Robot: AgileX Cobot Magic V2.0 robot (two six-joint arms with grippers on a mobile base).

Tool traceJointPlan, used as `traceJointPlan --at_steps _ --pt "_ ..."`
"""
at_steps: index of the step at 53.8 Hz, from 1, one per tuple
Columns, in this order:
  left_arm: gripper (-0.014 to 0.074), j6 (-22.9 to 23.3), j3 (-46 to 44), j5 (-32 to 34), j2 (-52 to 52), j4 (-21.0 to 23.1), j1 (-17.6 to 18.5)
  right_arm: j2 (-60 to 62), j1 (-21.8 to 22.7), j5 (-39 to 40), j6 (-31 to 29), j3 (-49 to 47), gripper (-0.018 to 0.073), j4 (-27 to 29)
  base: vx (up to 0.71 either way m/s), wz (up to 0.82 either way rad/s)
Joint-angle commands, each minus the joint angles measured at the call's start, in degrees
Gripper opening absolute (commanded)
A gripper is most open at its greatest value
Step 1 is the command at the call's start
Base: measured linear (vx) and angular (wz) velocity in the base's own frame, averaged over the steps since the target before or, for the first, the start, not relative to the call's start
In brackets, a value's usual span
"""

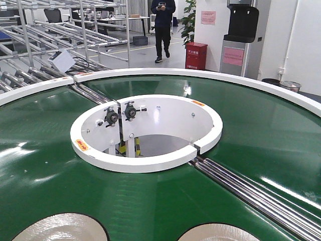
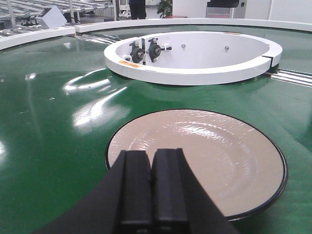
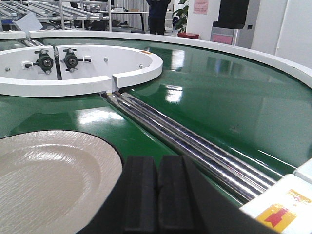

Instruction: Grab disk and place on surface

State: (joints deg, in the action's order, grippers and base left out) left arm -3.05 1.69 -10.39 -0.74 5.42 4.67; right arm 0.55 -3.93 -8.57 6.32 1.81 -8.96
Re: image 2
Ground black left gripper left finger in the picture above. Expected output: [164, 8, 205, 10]
[36, 151, 153, 234]

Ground green potted plant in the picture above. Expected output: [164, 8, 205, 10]
[157, 0, 173, 18]

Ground white control box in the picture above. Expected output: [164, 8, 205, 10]
[36, 5, 67, 29]

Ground beige plate black rim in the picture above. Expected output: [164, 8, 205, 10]
[105, 109, 288, 220]

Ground black bearing block right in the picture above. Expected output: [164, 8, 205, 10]
[146, 38, 172, 62]

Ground white inner conveyor ring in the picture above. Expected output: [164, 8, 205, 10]
[103, 31, 283, 86]

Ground white outer conveyor rim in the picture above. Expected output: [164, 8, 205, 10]
[0, 18, 312, 50]

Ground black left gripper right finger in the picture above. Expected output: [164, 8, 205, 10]
[152, 148, 238, 234]

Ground metal roller rack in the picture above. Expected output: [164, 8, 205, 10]
[0, 0, 117, 38]

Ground black bearing block left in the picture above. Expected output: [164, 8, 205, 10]
[130, 41, 144, 63]

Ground black bearing block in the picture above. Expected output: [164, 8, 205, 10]
[146, 38, 172, 62]
[130, 41, 144, 63]

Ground steel conveyor rollers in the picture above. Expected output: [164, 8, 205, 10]
[265, 69, 312, 88]

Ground person in dark clothes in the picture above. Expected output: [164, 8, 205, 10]
[129, 0, 146, 20]

